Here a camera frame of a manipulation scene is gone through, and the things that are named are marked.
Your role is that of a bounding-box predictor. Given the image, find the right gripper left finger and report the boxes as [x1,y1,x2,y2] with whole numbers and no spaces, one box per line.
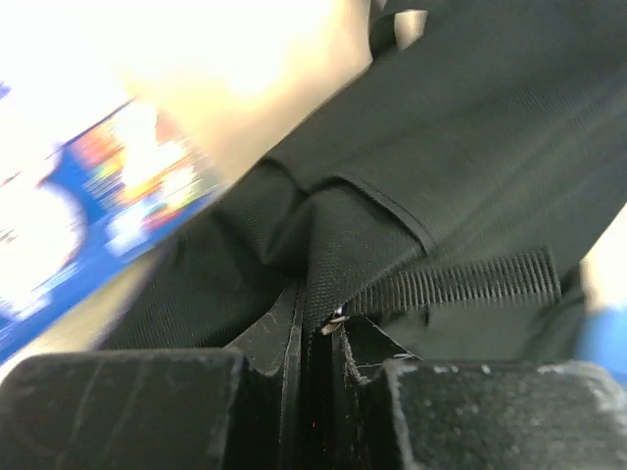
[1,287,303,469]

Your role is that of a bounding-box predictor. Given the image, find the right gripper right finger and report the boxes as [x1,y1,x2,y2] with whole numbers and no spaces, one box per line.
[332,318,626,469]

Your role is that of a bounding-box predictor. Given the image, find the black student backpack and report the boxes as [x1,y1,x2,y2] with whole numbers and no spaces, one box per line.
[97,0,627,363]

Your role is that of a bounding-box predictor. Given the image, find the blue pencil case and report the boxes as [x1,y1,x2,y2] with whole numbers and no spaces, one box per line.
[576,303,627,386]

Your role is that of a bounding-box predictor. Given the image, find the blue cartoon book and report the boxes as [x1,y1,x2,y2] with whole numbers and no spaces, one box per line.
[1,78,223,359]

